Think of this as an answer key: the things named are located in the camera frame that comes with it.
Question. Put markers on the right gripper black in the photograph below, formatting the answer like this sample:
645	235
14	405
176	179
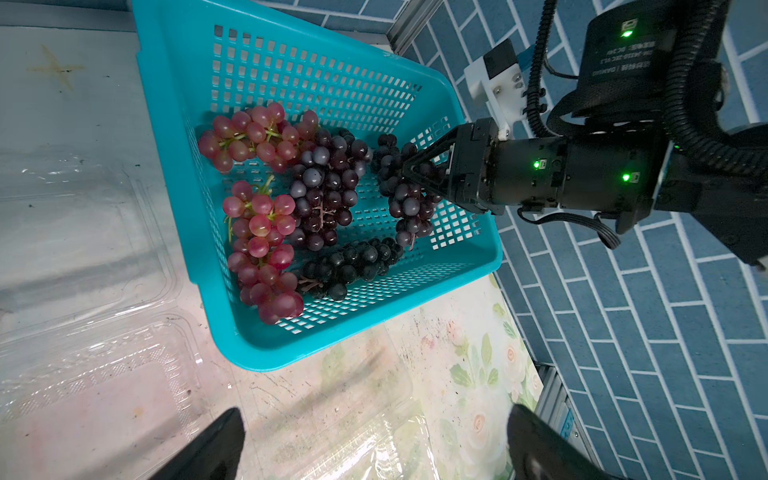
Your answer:
613	175

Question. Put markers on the black grape bunch lower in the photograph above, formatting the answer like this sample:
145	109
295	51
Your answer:
330	276

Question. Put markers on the teal plastic basket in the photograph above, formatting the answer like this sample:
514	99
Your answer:
202	59

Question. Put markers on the dark grape bunch middle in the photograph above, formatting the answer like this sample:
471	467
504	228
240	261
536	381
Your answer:
324	188

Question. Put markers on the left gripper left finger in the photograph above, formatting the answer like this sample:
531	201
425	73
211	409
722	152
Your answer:
213	454

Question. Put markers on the clear clamshell container far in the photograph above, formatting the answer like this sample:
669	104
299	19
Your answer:
89	327

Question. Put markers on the clear clamshell container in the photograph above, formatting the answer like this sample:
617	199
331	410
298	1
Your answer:
89	327
350	418

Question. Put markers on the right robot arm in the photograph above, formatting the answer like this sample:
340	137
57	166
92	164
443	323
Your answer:
646	65

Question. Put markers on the dark purple grape bunch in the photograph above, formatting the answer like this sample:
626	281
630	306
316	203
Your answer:
408	202

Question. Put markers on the clear clamshell container right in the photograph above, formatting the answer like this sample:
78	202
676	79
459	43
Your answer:
350	418

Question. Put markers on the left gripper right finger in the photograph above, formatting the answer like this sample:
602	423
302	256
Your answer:
539	452

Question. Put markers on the red grape bunch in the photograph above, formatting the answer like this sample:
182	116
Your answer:
263	133
258	224

